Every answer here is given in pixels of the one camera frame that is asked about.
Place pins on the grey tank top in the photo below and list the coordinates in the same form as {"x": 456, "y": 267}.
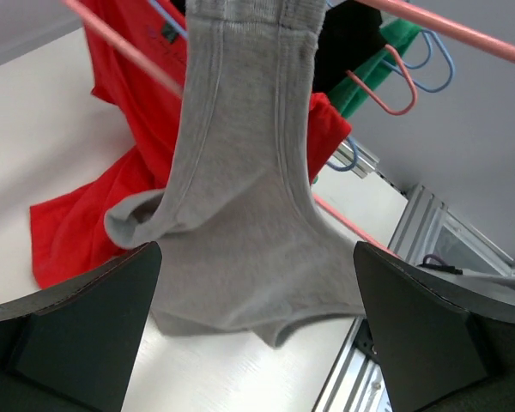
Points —
{"x": 243, "y": 244}

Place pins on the empty blue hanger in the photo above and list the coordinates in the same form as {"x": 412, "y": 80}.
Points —
{"x": 435, "y": 70}

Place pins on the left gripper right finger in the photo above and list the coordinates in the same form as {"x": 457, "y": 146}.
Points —
{"x": 445, "y": 342}

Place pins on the pink wire hanger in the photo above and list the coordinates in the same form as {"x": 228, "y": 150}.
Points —
{"x": 401, "y": 9}

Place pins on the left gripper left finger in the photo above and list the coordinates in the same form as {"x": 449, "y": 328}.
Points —
{"x": 72, "y": 347}

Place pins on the front aluminium rail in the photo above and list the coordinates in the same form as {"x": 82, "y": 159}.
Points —
{"x": 355, "y": 382}

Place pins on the green tank top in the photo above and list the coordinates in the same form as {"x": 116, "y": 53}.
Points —
{"x": 347, "y": 96}

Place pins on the blue hanger holding red top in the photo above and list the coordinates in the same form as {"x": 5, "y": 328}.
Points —
{"x": 171, "y": 21}

